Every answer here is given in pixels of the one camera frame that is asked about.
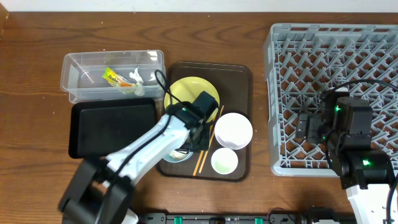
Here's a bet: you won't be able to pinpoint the white bowl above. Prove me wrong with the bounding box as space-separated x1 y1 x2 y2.
215 113 253 150

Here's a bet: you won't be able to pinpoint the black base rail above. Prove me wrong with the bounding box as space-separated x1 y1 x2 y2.
138 207 357 224

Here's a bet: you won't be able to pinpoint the wooden chopstick right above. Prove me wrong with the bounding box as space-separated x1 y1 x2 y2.
198 105 224 174

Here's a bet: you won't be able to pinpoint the rice leftovers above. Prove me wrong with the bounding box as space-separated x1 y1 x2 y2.
169 151 188 161

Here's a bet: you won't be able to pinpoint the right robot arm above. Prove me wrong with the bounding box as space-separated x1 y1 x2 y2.
295 88 397 223

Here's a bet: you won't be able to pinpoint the green snack wrapper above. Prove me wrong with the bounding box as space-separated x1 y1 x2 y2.
102 67 137 94

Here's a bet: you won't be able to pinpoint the clear plastic bin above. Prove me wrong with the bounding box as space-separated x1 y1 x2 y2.
60 50 165 103

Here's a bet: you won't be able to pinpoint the pale green cup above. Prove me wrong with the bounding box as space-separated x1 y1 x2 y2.
211 148 238 175

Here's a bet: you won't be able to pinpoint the grey dishwasher rack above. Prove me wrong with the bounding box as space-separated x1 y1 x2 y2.
264 23 397 177

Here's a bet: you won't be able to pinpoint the wooden chopstick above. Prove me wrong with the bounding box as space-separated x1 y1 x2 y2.
198 105 224 174
193 109 220 176

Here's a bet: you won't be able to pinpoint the yellow plate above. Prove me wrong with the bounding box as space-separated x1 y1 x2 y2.
170 77 220 123

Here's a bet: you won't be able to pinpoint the white tissue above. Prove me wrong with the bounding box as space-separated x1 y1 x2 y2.
129 67 145 96

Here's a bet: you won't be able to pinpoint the black waste tray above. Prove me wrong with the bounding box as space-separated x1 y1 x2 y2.
68 98 156 159

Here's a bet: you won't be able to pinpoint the dark brown serving tray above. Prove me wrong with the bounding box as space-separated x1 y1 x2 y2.
156 62 252 182

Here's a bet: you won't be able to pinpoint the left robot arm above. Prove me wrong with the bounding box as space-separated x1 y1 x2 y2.
58 91 218 223

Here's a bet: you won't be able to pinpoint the wooden chopstick left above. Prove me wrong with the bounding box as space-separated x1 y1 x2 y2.
193 109 220 176

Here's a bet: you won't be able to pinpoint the light blue bowl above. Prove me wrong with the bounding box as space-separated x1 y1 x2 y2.
163 150 193 163

